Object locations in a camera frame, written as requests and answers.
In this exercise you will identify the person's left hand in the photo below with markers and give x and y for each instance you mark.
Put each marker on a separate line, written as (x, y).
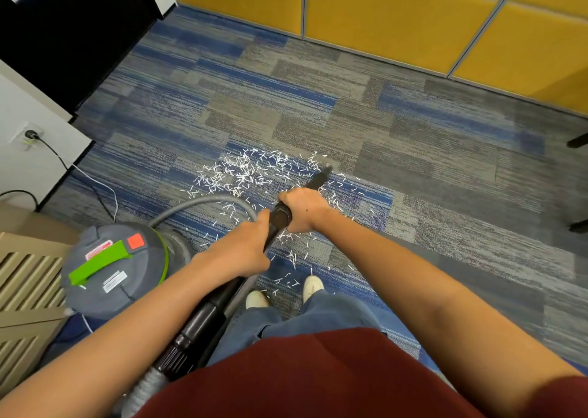
(236, 250)

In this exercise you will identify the person's right hand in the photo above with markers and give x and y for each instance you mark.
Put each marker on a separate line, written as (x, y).
(305, 208)

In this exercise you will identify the person's right fingers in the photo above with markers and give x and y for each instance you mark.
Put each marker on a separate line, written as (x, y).
(289, 197)

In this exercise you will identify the person's left thumb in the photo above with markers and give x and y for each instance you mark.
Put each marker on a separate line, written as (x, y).
(262, 220)

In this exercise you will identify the black vacuum wand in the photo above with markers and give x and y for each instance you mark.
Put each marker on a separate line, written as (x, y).
(202, 321)

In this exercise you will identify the person's right forearm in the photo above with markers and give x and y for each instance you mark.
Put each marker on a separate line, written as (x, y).
(436, 302)

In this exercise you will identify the person's left forearm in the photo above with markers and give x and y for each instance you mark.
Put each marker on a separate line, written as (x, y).
(115, 348)

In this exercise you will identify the scattered white paper shreds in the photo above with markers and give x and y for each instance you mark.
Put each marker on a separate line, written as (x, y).
(248, 174)

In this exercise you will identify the white shoe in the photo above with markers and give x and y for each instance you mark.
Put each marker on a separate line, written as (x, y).
(313, 286)
(256, 299)

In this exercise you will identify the blue jeans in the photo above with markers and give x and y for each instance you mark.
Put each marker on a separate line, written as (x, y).
(317, 314)

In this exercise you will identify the dark red shirt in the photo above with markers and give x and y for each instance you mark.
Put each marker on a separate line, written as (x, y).
(312, 376)

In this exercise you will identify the brown cardboard box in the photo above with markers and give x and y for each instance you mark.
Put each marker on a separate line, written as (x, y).
(32, 222)

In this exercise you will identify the beige louvered panel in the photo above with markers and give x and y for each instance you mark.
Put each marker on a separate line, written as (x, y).
(27, 289)

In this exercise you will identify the black furniture leg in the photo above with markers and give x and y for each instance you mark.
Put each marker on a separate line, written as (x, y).
(579, 140)

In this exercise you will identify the white wall outlet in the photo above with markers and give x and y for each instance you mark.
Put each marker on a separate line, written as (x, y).
(18, 138)

